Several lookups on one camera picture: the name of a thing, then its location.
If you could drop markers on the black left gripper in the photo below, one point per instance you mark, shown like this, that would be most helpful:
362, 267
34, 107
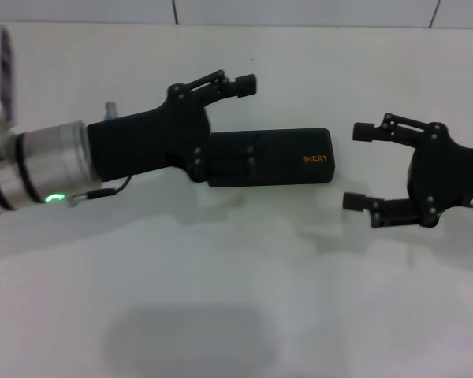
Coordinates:
150, 141

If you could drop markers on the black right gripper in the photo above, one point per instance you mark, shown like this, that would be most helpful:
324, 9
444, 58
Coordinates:
449, 177

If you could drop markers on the black glasses case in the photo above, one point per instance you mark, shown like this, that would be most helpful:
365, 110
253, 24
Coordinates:
291, 145

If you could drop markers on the silver left gripper stub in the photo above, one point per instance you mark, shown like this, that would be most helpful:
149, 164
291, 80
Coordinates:
111, 110

